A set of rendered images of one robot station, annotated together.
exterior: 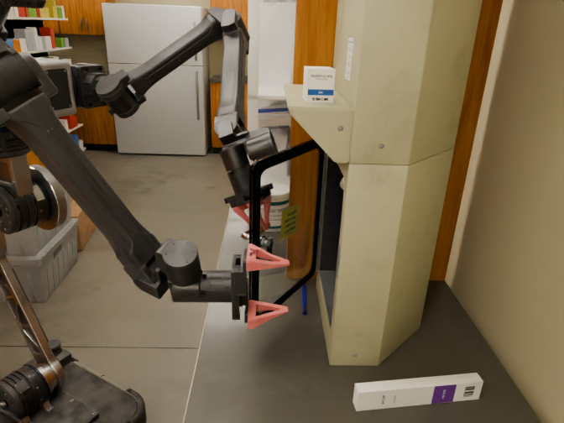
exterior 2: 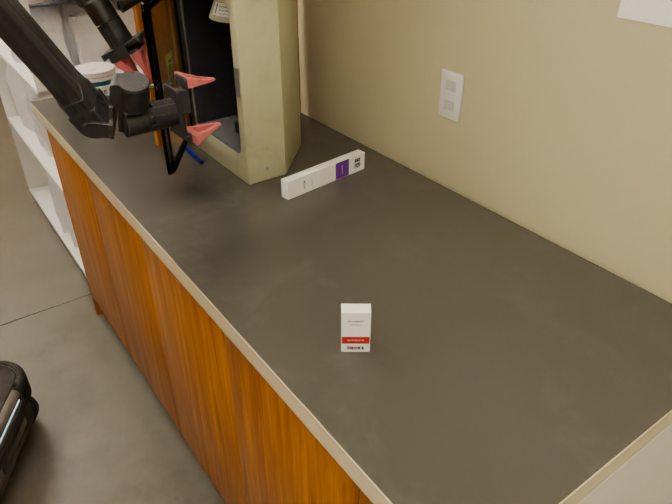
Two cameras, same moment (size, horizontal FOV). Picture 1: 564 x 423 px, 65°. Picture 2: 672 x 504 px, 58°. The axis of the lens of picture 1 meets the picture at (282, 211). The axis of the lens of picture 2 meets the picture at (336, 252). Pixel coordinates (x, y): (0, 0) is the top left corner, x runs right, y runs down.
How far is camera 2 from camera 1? 0.69 m
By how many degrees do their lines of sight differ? 31
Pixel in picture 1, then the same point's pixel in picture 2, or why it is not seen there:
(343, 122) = not seen: outside the picture
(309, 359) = (230, 187)
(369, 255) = (262, 70)
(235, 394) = (189, 222)
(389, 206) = (268, 21)
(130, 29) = not seen: outside the picture
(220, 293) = (169, 116)
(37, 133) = not seen: outside the picture
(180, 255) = (135, 82)
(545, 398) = (403, 153)
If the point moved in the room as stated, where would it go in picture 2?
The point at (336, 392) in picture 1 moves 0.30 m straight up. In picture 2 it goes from (266, 196) to (258, 74)
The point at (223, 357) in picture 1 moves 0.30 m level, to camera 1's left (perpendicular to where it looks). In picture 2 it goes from (156, 208) to (21, 245)
